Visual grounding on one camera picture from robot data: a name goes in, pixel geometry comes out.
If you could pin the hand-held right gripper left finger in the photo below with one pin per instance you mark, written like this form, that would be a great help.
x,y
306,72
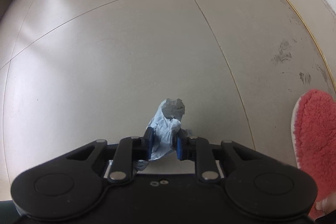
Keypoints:
x,y
149,144

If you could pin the person's bare foot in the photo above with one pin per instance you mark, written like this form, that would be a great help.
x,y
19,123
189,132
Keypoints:
x,y
324,207

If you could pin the grey plastic bag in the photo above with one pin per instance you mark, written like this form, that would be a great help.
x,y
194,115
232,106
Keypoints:
x,y
165,132

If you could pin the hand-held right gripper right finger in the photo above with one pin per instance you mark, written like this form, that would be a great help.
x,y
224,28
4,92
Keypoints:
x,y
179,146

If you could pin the pink fuzzy slipper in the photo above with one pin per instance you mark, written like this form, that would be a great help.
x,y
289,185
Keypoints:
x,y
315,134

